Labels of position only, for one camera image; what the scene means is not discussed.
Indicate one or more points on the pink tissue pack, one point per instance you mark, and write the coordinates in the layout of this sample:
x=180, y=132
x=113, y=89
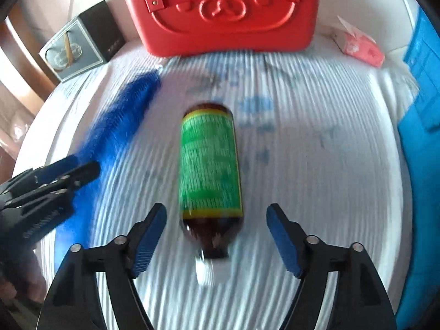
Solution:
x=359, y=46

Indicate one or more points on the red bear suitcase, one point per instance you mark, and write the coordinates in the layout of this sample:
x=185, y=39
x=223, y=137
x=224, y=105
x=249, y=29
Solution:
x=220, y=24

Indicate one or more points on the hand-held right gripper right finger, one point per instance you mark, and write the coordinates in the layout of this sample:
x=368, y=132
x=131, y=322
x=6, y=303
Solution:
x=285, y=240

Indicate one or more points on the black gift box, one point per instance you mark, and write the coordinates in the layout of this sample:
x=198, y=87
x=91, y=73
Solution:
x=72, y=48

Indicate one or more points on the wooden bed frame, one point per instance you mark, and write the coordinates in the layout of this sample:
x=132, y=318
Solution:
x=20, y=75

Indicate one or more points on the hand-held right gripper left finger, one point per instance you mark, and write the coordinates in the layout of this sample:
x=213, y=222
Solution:
x=147, y=240

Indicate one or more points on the person's left hand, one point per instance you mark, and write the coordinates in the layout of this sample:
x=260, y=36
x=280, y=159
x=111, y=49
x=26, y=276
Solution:
x=20, y=271

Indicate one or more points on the blue feather brush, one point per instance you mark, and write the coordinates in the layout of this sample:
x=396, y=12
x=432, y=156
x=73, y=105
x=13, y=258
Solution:
x=120, y=117

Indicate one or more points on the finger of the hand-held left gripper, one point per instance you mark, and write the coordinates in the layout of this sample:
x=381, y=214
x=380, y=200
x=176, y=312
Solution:
x=75, y=177
x=51, y=168

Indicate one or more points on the blue plastic crate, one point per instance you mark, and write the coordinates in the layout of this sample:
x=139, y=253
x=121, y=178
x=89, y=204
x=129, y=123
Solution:
x=419, y=178

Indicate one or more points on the brown bottle with green label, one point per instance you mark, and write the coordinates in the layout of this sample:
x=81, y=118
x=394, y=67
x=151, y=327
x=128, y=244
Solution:
x=209, y=165

